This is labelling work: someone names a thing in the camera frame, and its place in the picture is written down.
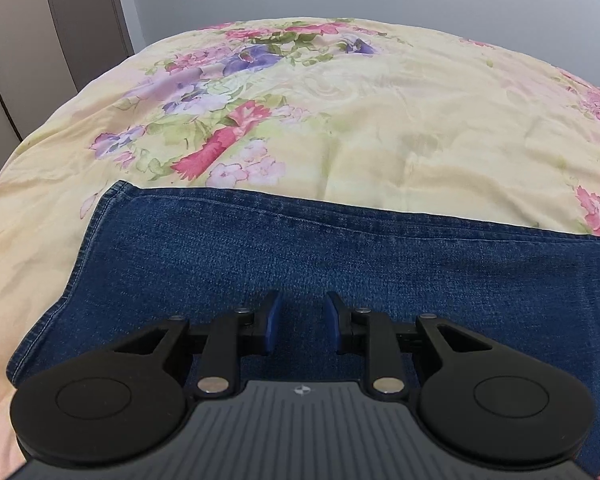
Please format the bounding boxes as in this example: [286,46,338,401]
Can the blue denim pants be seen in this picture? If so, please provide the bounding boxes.
[6,180,600,466]

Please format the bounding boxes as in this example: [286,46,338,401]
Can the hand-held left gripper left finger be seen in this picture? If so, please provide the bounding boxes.
[111,291,283,399]

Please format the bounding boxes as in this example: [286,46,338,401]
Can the yellow floral blanket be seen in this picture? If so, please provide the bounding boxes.
[0,17,600,480]

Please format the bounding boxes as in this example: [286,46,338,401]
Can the grey-brown door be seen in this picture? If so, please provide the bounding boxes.
[41,0,136,96]

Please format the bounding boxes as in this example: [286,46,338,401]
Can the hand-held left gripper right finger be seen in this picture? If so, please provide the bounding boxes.
[325,291,493,399]

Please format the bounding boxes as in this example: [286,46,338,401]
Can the beige wardrobe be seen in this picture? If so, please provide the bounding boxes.
[0,0,79,198]

